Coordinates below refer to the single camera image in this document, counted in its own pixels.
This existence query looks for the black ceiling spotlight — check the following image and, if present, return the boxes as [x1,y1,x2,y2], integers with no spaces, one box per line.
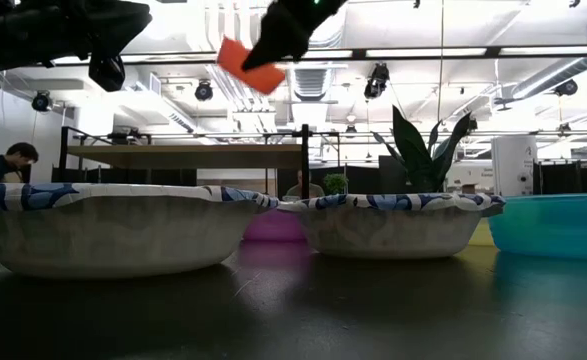
[31,90,53,113]
[194,79,214,103]
[363,62,391,100]
[553,78,579,98]

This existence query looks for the black rig frame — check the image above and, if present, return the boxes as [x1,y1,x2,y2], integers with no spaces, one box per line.
[0,45,587,64]

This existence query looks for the blue patterned paper bowl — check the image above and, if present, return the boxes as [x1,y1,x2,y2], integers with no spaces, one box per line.
[0,182,280,280]
[278,192,507,260]

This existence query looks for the wooden shelf with black legs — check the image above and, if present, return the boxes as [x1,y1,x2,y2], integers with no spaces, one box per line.
[58,124,342,201]

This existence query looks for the red plastic bowl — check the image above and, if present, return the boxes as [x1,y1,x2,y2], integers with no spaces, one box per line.
[216,37,288,96]

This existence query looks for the yellow plastic bowl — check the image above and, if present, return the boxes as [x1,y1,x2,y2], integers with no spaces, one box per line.
[467,217,497,247]

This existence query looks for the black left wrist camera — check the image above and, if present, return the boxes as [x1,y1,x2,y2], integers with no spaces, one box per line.
[88,54,126,93]

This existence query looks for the snake plant in white pot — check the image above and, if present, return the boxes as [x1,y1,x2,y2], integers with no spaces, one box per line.
[371,104,474,195]

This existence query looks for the teal plastic bowl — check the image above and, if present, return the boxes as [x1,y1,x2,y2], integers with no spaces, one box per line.
[487,193,587,261]

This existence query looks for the purple plastic bowl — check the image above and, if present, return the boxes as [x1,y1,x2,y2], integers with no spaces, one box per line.
[242,207,308,244]

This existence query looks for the small potted plant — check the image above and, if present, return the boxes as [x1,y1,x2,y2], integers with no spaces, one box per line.
[322,172,349,196]

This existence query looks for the white cylindrical column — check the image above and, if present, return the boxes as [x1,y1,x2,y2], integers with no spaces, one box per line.
[491,135,539,197]

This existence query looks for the black partition panel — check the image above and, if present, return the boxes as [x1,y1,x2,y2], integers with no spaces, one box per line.
[532,159,587,195]

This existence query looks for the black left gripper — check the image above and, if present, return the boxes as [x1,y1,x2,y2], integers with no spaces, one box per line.
[75,0,153,57]

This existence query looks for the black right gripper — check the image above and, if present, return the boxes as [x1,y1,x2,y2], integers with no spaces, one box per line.
[241,0,347,71]

